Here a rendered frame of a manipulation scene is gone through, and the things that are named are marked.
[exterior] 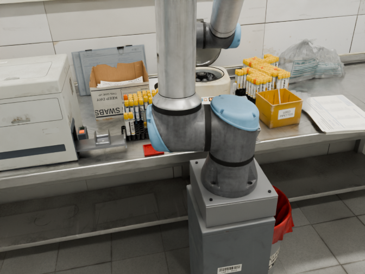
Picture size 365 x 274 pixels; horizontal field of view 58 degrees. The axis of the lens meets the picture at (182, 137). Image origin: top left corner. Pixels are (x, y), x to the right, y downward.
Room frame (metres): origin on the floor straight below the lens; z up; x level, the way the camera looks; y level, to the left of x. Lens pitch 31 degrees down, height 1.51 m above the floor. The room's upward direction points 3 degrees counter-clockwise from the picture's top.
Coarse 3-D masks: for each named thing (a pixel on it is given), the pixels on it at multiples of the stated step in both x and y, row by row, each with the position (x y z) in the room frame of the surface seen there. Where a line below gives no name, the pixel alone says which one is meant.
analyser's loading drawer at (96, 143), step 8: (96, 136) 1.01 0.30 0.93; (104, 136) 1.03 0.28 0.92; (112, 136) 1.04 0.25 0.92; (120, 136) 1.04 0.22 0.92; (80, 144) 1.00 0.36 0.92; (88, 144) 0.99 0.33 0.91; (96, 144) 0.98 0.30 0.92; (104, 144) 0.98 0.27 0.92; (112, 144) 0.99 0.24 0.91; (120, 144) 0.99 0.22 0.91
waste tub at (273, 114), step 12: (264, 96) 1.24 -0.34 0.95; (276, 96) 1.26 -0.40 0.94; (288, 96) 1.23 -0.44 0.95; (264, 108) 1.16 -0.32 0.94; (276, 108) 1.11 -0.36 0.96; (288, 108) 1.13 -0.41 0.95; (300, 108) 1.14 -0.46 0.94; (264, 120) 1.15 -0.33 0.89; (276, 120) 1.12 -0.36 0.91; (288, 120) 1.13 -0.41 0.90
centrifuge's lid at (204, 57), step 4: (200, 20) 1.59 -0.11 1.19; (196, 52) 1.62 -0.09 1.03; (200, 52) 1.62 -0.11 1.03; (204, 52) 1.62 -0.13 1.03; (208, 52) 1.61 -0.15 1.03; (212, 52) 1.61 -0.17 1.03; (216, 52) 1.60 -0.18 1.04; (220, 52) 1.56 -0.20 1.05; (196, 56) 1.62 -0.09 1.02; (200, 56) 1.62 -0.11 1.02; (204, 56) 1.61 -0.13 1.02; (208, 56) 1.61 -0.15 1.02; (212, 56) 1.60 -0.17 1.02; (216, 56) 1.59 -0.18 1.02; (196, 60) 1.60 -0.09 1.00; (200, 60) 1.60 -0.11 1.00; (204, 60) 1.60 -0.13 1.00; (208, 60) 1.60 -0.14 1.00; (212, 60) 1.59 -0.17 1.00; (196, 64) 1.59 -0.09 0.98; (200, 64) 1.59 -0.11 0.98; (204, 64) 1.57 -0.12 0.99; (208, 64) 1.57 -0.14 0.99
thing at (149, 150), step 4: (148, 144) 1.03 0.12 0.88; (144, 148) 1.01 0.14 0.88; (148, 148) 1.01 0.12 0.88; (152, 148) 1.01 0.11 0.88; (144, 152) 0.97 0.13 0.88; (148, 152) 0.98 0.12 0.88; (152, 152) 0.98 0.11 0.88; (156, 152) 0.98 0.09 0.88; (160, 152) 0.97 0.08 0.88; (144, 156) 0.96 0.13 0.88
